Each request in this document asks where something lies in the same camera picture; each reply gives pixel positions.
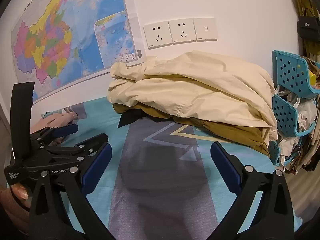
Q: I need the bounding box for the cream yellow garment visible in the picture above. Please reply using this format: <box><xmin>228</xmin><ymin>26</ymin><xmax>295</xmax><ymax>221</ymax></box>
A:
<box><xmin>107</xmin><ymin>51</ymin><xmax>278</xmax><ymax>140</ymax></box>

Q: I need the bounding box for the person's left hand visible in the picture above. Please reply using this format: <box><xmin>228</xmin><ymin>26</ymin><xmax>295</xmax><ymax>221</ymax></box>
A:
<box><xmin>1</xmin><ymin>183</ymin><xmax>30</xmax><ymax>233</ymax></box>

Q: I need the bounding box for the pink folded garment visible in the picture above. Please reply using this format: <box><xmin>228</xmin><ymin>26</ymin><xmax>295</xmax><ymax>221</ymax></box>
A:
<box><xmin>30</xmin><ymin>112</ymin><xmax>78</xmax><ymax>134</ymax></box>

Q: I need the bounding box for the black garment under pile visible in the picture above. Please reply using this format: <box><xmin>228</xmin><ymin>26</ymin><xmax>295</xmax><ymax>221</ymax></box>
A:
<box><xmin>118</xmin><ymin>109</ymin><xmax>146</xmax><ymax>128</ymax></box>

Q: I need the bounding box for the olive brown garment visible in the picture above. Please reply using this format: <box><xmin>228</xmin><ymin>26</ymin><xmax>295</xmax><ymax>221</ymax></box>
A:
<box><xmin>113</xmin><ymin>103</ymin><xmax>270</xmax><ymax>156</ymax></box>

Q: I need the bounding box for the teal grey patterned bedsheet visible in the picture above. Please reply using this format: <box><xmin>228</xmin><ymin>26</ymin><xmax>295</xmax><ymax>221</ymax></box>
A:
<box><xmin>41</xmin><ymin>97</ymin><xmax>303</xmax><ymax>240</ymax></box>

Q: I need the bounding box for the teal plastic upper basket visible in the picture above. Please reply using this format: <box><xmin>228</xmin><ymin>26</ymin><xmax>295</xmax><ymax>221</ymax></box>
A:
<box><xmin>272</xmin><ymin>50</ymin><xmax>319</xmax><ymax>99</ymax></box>

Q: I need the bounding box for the black small handbag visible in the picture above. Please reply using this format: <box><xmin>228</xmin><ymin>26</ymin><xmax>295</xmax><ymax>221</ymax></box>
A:
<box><xmin>298</xmin><ymin>16</ymin><xmax>320</xmax><ymax>42</ymax></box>

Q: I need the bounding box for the mustard yellow hanging cardigan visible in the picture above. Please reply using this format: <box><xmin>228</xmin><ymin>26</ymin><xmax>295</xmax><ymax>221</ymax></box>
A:
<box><xmin>296</xmin><ymin>0</ymin><xmax>319</xmax><ymax>62</ymax></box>

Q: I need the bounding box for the colourful wall map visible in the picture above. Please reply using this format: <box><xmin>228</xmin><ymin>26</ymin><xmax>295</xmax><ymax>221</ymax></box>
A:
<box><xmin>11</xmin><ymin>0</ymin><xmax>145</xmax><ymax>101</ymax></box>

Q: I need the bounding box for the white wall socket left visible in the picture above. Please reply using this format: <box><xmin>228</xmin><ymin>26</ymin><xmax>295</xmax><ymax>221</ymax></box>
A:
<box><xmin>143</xmin><ymin>21</ymin><xmax>173</xmax><ymax>49</ymax></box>

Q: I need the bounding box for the white wall socket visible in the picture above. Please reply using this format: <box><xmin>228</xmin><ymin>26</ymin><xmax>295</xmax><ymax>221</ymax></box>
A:
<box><xmin>143</xmin><ymin>21</ymin><xmax>173</xmax><ymax>49</ymax></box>
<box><xmin>169</xmin><ymin>18</ymin><xmax>196</xmax><ymax>44</ymax></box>

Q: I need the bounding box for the white wall socket middle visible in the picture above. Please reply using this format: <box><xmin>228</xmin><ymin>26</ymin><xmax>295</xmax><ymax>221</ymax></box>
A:
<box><xmin>169</xmin><ymin>18</ymin><xmax>196</xmax><ymax>44</ymax></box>

